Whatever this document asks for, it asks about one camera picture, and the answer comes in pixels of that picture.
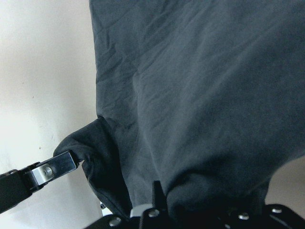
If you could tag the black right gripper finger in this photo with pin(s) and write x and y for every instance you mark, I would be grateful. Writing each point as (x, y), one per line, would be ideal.
(159, 201)

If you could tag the black graphic t-shirt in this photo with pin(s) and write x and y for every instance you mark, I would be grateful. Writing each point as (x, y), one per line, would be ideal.
(205, 96)

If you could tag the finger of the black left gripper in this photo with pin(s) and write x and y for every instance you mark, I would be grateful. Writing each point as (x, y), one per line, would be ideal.
(40, 174)

